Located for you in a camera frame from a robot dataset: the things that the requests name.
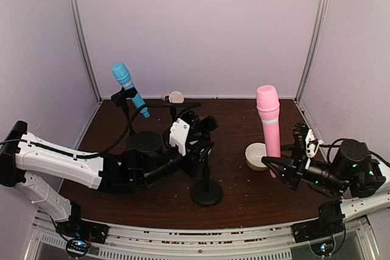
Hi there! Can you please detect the black microphone stand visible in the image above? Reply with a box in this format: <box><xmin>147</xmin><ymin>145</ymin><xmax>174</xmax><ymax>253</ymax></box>
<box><xmin>162</xmin><ymin>105</ymin><xmax>179</xmax><ymax>147</ymax></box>
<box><xmin>190</xmin><ymin>116</ymin><xmax>223</xmax><ymax>206</ymax></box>
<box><xmin>110</xmin><ymin>88</ymin><xmax>138</xmax><ymax>135</ymax></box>

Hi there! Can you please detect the pink toy microphone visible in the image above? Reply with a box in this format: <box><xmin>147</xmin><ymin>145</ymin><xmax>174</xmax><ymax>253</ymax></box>
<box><xmin>256</xmin><ymin>85</ymin><xmax>282</xmax><ymax>179</ymax></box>

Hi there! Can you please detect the cream toy microphone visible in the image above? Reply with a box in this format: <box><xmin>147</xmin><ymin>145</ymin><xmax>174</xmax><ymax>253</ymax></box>
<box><xmin>161</xmin><ymin>91</ymin><xmax>185</xmax><ymax>104</ymax></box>

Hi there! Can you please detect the blue toy microphone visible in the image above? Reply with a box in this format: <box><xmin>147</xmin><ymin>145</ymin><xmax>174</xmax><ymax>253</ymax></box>
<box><xmin>111</xmin><ymin>63</ymin><xmax>150</xmax><ymax>119</ymax></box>

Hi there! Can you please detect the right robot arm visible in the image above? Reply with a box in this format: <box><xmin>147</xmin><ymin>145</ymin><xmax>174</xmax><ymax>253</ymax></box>
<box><xmin>261</xmin><ymin>138</ymin><xmax>389</xmax><ymax>222</ymax></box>

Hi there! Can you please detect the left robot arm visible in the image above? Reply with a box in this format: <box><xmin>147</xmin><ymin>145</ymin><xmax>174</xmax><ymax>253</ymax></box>
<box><xmin>1</xmin><ymin>119</ymin><xmax>214</xmax><ymax>222</ymax></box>

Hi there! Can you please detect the white ceramic bowl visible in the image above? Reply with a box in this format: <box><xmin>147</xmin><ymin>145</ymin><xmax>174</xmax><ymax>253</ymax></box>
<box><xmin>245</xmin><ymin>142</ymin><xmax>269</xmax><ymax>172</ymax></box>

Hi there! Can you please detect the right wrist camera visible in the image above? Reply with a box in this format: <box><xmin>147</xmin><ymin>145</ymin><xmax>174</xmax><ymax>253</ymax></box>
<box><xmin>292</xmin><ymin>122</ymin><xmax>324</xmax><ymax>170</ymax></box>

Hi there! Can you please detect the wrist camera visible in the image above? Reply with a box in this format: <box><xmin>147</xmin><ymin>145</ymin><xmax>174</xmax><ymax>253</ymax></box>
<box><xmin>292</xmin><ymin>122</ymin><xmax>324</xmax><ymax>170</ymax></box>
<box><xmin>167</xmin><ymin>118</ymin><xmax>199</xmax><ymax>157</ymax></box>

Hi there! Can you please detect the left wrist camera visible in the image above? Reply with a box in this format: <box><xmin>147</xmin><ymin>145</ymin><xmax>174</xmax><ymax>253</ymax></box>
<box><xmin>167</xmin><ymin>118</ymin><xmax>199</xmax><ymax>157</ymax></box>

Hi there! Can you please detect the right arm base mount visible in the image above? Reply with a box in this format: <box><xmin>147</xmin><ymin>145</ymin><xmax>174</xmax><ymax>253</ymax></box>
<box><xmin>291</xmin><ymin>200</ymin><xmax>346</xmax><ymax>259</ymax></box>

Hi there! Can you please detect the front aluminium rail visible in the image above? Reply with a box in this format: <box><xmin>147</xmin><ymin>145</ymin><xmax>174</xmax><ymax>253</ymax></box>
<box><xmin>22</xmin><ymin>218</ymin><xmax>380</xmax><ymax>259</ymax></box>

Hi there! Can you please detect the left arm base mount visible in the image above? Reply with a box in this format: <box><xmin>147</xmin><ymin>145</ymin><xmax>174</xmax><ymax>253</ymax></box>
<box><xmin>51</xmin><ymin>201</ymin><xmax>109</xmax><ymax>259</ymax></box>

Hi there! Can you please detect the right aluminium frame post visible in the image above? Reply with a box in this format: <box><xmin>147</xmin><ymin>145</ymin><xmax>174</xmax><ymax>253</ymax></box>
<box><xmin>294</xmin><ymin>0</ymin><xmax>328</xmax><ymax>104</ymax></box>

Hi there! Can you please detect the aluminium frame post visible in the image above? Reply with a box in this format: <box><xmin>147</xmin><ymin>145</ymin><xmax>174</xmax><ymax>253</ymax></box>
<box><xmin>69</xmin><ymin>0</ymin><xmax>102</xmax><ymax>104</ymax></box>
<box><xmin>294</xmin><ymin>0</ymin><xmax>328</xmax><ymax>104</ymax></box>

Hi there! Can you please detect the left aluminium frame post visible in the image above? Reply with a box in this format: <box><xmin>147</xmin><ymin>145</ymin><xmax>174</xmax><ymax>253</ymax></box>
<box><xmin>69</xmin><ymin>0</ymin><xmax>102</xmax><ymax>104</ymax></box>

